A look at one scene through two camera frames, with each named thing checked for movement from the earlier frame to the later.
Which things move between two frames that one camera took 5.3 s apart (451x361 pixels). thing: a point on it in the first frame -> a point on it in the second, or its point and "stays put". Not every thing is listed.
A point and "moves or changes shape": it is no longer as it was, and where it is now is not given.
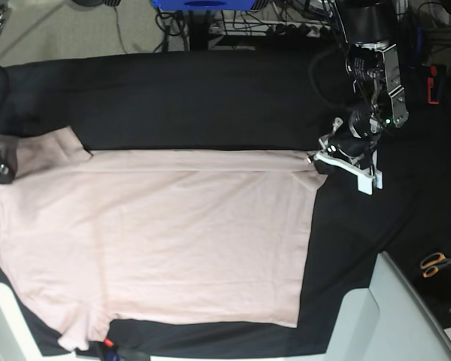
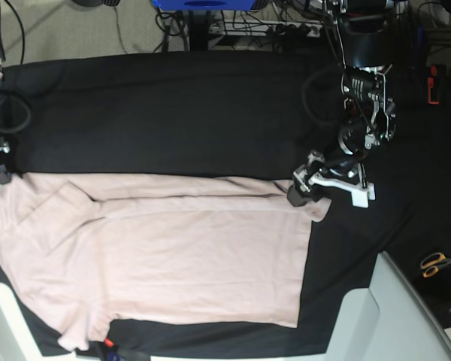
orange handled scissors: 431,263 stays put
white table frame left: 8,335 stays put
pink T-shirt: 217,235 moves or changes shape
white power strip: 270,29 stays put
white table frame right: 388,320 stays put
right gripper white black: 352,149 -> 350,177
